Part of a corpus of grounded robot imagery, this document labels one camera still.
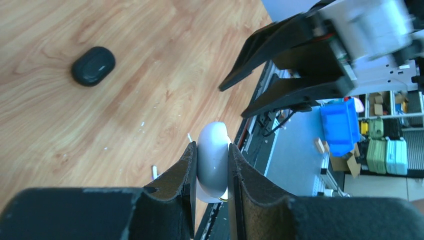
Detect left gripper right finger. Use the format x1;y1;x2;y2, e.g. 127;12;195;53
228;144;424;240

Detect blue plastic bin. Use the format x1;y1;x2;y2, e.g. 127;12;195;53
320;98;361;157

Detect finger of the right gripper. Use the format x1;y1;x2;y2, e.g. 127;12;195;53
218;13;314;92
241;77;348;118

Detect cardboard boxes on floor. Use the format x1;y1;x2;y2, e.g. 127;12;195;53
314;137;362;178

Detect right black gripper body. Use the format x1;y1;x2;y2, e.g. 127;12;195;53
272;19;355;95

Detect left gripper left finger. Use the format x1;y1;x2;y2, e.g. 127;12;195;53
0;142;197;240

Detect green storage cases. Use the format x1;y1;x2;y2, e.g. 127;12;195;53
356;117;409;176

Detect small white debris strip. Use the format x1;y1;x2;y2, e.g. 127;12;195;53
151;165;158;180

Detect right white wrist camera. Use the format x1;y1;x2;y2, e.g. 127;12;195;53
319;0;414;60

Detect black earbud charging case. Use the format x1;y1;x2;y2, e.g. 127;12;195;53
71;46;116;87

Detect white earbud charging case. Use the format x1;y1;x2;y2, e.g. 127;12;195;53
196;121;232;204

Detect white storage shelf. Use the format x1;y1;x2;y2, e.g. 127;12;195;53
344;59;424;130

